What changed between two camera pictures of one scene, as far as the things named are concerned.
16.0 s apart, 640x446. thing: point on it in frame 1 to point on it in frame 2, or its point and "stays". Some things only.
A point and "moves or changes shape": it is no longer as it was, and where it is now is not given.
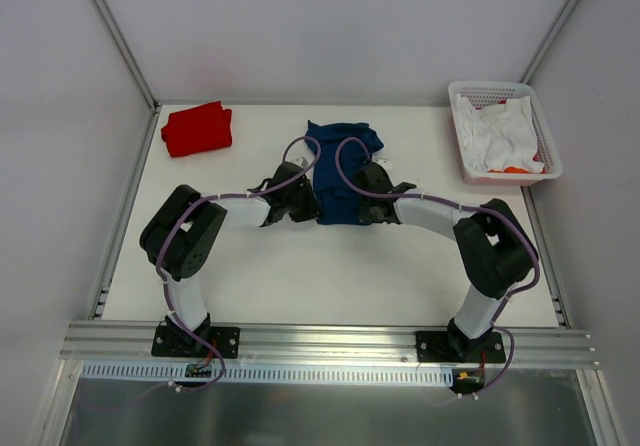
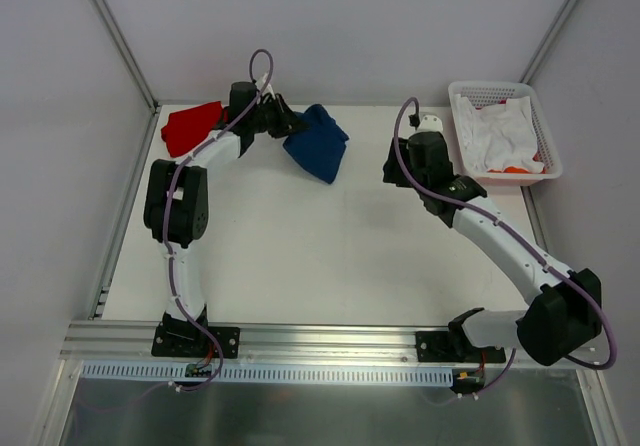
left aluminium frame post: [123, 40] stays
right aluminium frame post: [560, 23] stays
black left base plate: [179, 341] stays
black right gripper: [367, 198] to [394, 161]
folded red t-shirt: [198, 129] stays
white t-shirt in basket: [499, 136] stays
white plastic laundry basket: [484, 94] stays
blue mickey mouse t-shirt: [341, 149] moves or changes shape
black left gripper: [307, 199] to [282, 117]
